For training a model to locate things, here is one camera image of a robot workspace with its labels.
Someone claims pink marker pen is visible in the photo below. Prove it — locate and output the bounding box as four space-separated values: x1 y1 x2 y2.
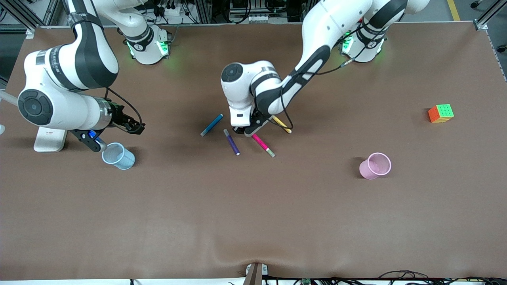
252 134 270 152

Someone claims blue marker pen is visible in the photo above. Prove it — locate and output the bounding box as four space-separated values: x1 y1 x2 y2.
200 114 224 137

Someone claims purple marker pen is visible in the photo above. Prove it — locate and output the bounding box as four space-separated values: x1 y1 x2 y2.
223 129 241 156

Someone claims yellow marker pen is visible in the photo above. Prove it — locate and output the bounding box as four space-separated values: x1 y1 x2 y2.
273 116 292 134

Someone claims light blue plastic cup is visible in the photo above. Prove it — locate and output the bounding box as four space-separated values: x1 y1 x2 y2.
102 142 136 171

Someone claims brown table mat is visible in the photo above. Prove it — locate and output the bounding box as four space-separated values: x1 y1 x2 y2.
0 22 507 281

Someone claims pink plastic cup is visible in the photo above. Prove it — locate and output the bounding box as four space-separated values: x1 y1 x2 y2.
359 152 392 181

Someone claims white power strip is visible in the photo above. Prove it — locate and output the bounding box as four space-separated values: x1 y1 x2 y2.
160 5 187 16

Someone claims multicoloured puzzle cube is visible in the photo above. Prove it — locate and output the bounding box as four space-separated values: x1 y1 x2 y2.
428 104 455 124

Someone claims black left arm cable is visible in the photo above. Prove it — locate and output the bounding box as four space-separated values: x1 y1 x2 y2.
277 24 357 131

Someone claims metal table edge bracket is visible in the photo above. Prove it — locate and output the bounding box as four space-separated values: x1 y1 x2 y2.
242 262 269 285

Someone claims aluminium frame post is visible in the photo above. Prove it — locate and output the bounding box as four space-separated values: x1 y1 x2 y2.
473 0 507 31

